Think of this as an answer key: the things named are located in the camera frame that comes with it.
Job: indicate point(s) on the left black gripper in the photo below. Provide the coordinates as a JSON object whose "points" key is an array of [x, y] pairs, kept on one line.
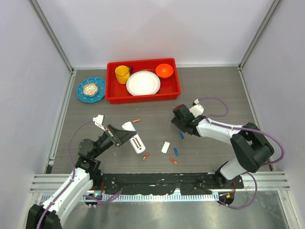
{"points": [[118, 136]]}

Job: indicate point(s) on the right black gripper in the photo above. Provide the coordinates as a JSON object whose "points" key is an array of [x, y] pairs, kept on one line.
{"points": [[175, 121]]}

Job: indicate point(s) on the white remote control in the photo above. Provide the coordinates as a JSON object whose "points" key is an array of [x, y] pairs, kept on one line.
{"points": [[135, 141]]}

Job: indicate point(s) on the white battery cover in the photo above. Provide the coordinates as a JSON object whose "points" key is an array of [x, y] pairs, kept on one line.
{"points": [[165, 147]]}

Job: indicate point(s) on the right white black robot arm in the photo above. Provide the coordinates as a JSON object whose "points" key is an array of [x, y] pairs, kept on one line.
{"points": [[251, 148]]}

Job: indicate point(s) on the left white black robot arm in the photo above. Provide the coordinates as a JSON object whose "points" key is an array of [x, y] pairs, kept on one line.
{"points": [[52, 213]]}

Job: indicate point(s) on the red battery bottom right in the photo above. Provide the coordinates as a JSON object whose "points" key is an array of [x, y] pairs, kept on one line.
{"points": [[173, 161]]}

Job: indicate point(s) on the red plastic tray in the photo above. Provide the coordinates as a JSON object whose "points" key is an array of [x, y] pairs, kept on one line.
{"points": [[117, 93]]}

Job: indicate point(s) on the orange bowl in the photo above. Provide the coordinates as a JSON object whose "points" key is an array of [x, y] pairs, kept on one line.
{"points": [[164, 70]]}

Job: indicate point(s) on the white paper plate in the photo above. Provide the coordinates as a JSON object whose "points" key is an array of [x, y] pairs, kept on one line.
{"points": [[143, 83]]}

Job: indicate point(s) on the small patterned bowl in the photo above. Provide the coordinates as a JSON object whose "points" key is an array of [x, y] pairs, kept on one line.
{"points": [[90, 89]]}

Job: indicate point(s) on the blue dotted plate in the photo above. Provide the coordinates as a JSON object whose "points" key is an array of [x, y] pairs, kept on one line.
{"points": [[99, 96]]}

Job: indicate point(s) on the yellow mug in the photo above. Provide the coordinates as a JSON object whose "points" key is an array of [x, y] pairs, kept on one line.
{"points": [[123, 73]]}

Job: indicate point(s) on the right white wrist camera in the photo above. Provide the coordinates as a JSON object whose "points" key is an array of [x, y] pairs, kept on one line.
{"points": [[197, 109]]}

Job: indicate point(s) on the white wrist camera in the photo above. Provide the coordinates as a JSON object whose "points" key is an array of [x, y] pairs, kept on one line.
{"points": [[98, 121], [197, 109]]}

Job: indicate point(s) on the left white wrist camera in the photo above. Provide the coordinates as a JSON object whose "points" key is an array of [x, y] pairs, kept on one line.
{"points": [[98, 121]]}

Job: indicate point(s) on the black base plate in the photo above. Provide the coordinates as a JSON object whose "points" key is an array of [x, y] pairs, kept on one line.
{"points": [[159, 184]]}

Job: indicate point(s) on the slotted cable duct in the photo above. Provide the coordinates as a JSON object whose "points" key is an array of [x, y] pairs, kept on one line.
{"points": [[176, 196]]}

